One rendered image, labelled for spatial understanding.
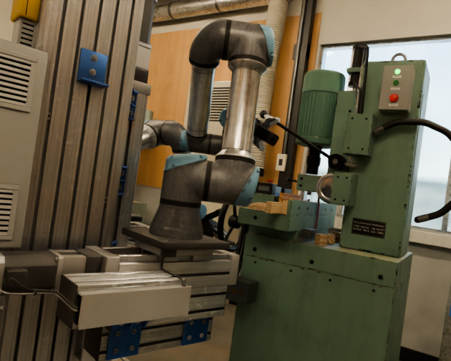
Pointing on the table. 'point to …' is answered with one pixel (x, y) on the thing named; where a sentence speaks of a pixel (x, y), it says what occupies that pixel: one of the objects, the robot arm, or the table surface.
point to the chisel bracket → (307, 183)
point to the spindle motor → (318, 107)
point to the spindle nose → (313, 160)
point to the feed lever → (336, 160)
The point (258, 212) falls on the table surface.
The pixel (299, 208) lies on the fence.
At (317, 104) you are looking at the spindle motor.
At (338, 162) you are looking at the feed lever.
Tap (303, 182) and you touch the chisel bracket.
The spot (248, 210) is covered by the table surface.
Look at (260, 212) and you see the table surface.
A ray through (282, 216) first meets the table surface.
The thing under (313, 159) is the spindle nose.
